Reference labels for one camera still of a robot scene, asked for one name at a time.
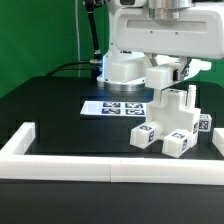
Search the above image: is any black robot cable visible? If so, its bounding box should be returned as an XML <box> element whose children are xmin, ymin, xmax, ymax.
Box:
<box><xmin>46</xmin><ymin>0</ymin><xmax>105</xmax><ymax>78</ymax></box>

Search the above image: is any white U-shaped obstacle frame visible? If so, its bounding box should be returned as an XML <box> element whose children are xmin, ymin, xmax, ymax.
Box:
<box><xmin>0</xmin><ymin>122</ymin><xmax>224</xmax><ymax>186</ymax></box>

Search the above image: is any white marker sheet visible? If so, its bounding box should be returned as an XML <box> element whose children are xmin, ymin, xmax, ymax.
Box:
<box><xmin>81</xmin><ymin>101</ymin><xmax>146</xmax><ymax>117</ymax></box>

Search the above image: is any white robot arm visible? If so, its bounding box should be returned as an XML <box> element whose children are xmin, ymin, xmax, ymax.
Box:
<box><xmin>97</xmin><ymin>0</ymin><xmax>224</xmax><ymax>91</ymax></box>

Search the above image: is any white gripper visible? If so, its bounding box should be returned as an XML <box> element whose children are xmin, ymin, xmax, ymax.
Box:
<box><xmin>114</xmin><ymin>3</ymin><xmax>224</xmax><ymax>81</ymax></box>

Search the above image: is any white chair back part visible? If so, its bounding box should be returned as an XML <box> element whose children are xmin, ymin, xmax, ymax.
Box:
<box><xmin>104</xmin><ymin>56</ymin><xmax>211</xmax><ymax>91</ymax></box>

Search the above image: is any white tagged cube far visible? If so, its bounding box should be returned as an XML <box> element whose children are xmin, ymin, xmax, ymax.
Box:
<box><xmin>199</xmin><ymin>114</ymin><xmax>212</xmax><ymax>132</ymax></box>

